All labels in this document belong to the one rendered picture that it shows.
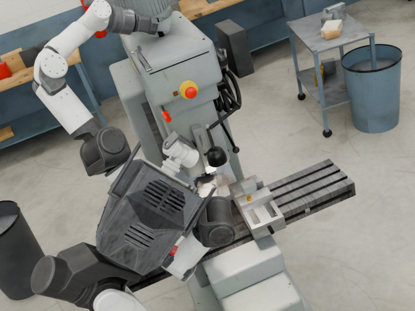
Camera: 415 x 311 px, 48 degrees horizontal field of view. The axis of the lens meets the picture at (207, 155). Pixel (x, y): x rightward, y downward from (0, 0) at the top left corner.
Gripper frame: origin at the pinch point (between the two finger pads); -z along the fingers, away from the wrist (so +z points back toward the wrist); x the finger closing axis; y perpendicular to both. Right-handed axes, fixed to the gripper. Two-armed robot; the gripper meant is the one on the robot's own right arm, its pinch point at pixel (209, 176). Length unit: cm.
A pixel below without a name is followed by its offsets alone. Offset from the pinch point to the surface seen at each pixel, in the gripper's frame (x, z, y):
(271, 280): -17, 21, 47
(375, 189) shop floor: -88, -116, 122
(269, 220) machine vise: -22.2, 12.2, 20.0
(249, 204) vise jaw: -14.1, 3.4, 16.8
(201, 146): -3.8, 12.4, -23.4
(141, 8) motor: 8, -13, -73
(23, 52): 231, -305, 15
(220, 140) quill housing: -10.3, 5.8, -20.2
